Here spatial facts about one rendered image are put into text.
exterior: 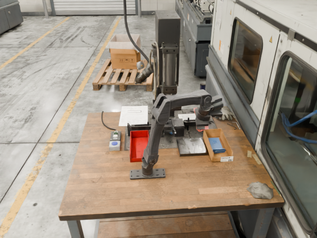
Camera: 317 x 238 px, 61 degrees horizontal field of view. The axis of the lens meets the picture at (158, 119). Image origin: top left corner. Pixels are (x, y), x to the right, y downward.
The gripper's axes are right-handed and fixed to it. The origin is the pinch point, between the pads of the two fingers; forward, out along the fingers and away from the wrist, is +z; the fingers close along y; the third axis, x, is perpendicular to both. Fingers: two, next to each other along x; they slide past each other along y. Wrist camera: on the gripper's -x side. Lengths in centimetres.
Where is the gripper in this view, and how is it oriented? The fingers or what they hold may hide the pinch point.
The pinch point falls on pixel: (198, 123)
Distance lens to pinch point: 161.7
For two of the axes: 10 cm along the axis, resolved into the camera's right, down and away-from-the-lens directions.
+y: -0.7, -8.8, 4.7
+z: -0.4, 4.7, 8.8
